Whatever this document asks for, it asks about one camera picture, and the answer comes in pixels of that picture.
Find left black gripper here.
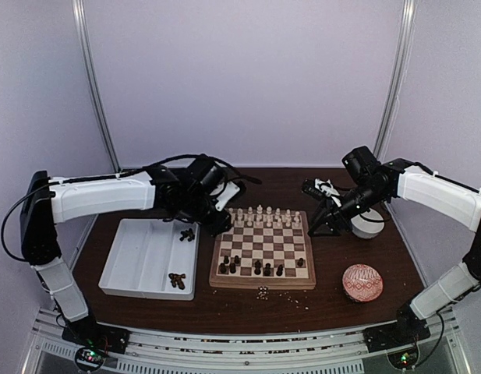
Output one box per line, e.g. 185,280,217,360
181,190,231,238

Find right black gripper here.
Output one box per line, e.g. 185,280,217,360
308,181,387,237

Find wooden chess board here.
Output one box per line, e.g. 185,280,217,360
209,211,317,291

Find dark chess piece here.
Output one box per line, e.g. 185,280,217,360
254,260,262,275
275,264,284,277

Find white plastic divided tray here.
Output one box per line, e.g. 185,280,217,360
98,218,200,301

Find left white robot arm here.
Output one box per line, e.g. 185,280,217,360
0,153,242,346

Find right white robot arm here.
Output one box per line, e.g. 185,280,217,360
302,146,481,344

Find dark chess pieces upper pile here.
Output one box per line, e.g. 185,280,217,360
179,228,196,242

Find dark chess pieces pile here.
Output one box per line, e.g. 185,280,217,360
168,273,186,290
179,228,196,242

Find white chess pieces group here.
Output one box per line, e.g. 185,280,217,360
228,205,302,228

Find dark chess pieces lower pile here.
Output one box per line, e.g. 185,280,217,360
168,273,186,290

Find white ceramic bowl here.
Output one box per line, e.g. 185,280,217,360
351,209,385,239

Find red patterned bowl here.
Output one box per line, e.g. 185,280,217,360
341,263,384,303

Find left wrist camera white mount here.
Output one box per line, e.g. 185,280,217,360
215,181,246,211

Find right wrist camera with cable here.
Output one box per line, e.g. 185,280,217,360
302,178,341,206

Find aluminium front rail frame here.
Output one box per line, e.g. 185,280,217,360
18,309,474,373

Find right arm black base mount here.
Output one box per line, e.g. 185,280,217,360
363,322,431,353

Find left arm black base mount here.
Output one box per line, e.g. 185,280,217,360
62,323,130,354

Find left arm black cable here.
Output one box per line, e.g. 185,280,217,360
0,186,54,263

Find right aluminium corner post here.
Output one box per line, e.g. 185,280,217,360
373,0,417,161

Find aluminium corner post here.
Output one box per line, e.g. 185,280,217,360
373,0,417,161
72,0,121,171

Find left aluminium corner post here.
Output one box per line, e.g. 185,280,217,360
72,0,121,171

